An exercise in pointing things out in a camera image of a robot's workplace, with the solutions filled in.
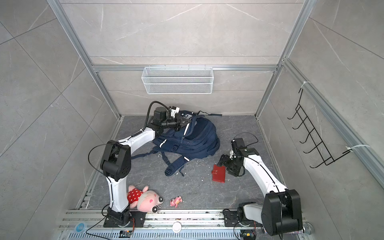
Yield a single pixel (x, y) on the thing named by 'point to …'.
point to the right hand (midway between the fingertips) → (222, 165)
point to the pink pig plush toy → (145, 200)
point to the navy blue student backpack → (197, 138)
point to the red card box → (218, 173)
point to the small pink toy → (175, 201)
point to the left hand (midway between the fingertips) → (191, 117)
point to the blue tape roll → (80, 227)
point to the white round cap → (176, 227)
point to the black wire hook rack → (313, 137)
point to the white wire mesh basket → (177, 80)
